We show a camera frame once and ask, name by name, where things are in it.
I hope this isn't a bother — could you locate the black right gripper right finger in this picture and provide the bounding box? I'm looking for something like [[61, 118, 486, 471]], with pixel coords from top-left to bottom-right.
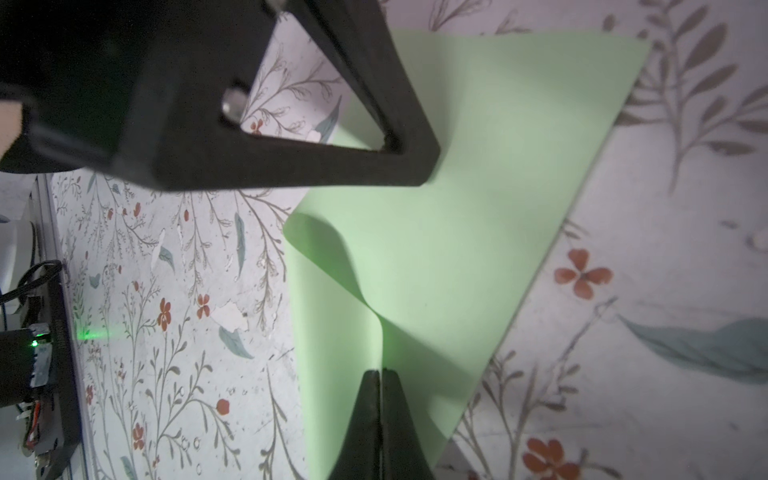
[[380, 369, 434, 480]]

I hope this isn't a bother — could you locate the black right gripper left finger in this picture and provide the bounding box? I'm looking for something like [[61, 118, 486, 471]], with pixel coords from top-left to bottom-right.
[[329, 370, 381, 480]]

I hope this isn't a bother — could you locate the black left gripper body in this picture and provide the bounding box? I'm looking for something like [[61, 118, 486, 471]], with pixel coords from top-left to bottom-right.
[[1, 1, 180, 174]]

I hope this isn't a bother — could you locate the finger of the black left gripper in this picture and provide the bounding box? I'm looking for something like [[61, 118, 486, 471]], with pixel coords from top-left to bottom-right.
[[107, 0, 442, 193]]

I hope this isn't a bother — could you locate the light green paper sheet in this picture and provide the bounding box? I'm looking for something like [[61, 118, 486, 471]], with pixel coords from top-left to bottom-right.
[[283, 30, 649, 479]]

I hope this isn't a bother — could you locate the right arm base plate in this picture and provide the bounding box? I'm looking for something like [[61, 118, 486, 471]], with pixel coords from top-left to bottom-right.
[[1, 260, 82, 479]]

